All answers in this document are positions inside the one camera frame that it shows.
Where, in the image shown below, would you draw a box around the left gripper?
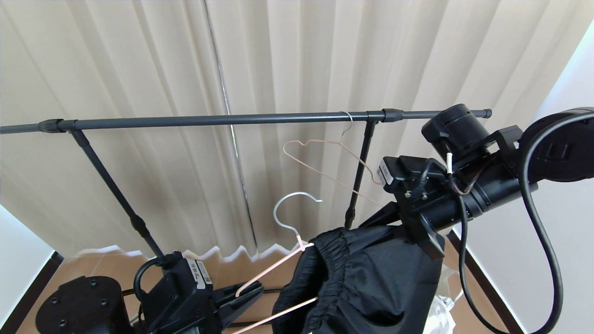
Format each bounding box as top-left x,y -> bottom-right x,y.
195,284 -> 265,334

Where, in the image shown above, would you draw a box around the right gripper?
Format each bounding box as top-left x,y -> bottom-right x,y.
358,161 -> 540,260

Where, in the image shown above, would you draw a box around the black shorts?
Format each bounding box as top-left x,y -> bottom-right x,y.
271,225 -> 446,334

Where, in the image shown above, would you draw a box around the pink clothes hanger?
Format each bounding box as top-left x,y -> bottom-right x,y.
231,191 -> 324,334
283,111 -> 387,207

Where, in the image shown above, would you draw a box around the white printed t-shirt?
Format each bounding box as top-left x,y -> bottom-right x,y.
425,278 -> 465,334

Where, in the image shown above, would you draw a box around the black clothes rack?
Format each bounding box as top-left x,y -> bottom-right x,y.
0,108 -> 492,328

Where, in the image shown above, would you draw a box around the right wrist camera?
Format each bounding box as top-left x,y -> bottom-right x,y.
377,155 -> 453,206

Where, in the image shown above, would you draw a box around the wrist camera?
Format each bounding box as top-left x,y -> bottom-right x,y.
377,155 -> 453,206
139,258 -> 215,334

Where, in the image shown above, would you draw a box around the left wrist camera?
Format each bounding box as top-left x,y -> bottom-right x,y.
139,258 -> 215,334

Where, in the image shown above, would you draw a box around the black cable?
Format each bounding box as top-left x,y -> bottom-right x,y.
418,111 -> 594,334
134,253 -> 184,297

